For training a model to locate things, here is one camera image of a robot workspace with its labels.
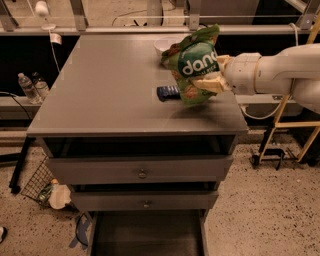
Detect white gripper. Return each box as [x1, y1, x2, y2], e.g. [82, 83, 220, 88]
[192, 53, 261, 95]

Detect green rice chip bag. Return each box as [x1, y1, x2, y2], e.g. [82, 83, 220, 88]
[161, 24, 220, 105]

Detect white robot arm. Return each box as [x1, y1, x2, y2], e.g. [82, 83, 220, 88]
[191, 44, 320, 114]

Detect grey drawer cabinet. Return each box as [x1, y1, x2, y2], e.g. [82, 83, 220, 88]
[26, 33, 249, 256]

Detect top grey drawer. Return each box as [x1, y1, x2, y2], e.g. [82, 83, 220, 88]
[46, 155, 233, 185]

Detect open bottom grey drawer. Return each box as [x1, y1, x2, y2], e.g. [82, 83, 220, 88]
[88, 210, 209, 256]

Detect middle grey drawer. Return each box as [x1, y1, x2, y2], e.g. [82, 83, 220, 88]
[71, 191, 218, 211]

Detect white crumpled bag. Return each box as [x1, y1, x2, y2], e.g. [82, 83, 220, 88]
[49, 184, 71, 210]

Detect dark blue snack packet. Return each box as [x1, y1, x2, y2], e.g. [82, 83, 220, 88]
[156, 86, 180, 102]

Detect white ceramic bowl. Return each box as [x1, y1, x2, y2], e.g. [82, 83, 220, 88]
[154, 36, 182, 58]

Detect clear water bottle right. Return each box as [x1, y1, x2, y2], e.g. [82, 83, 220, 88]
[32, 72, 49, 99]

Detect clear water bottle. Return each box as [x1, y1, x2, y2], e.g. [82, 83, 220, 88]
[32, 72, 49, 99]
[18, 73, 41, 104]

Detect white round device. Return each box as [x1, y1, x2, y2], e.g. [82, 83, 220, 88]
[35, 0, 49, 17]

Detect clear water bottle left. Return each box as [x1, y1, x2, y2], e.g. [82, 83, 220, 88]
[18, 73, 41, 104]

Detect blue tape strips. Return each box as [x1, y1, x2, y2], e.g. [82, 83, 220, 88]
[69, 213, 91, 250]

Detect black metal leg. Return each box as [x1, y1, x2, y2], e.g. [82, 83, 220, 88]
[9, 137, 33, 194]

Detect white cable right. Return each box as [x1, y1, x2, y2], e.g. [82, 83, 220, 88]
[239, 22, 300, 121]

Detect white cable with tag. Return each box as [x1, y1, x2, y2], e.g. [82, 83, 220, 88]
[47, 29, 63, 74]

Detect black cable left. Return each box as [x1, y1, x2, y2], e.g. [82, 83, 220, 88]
[0, 91, 33, 121]

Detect black wire basket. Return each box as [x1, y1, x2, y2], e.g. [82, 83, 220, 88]
[21, 158, 54, 207]

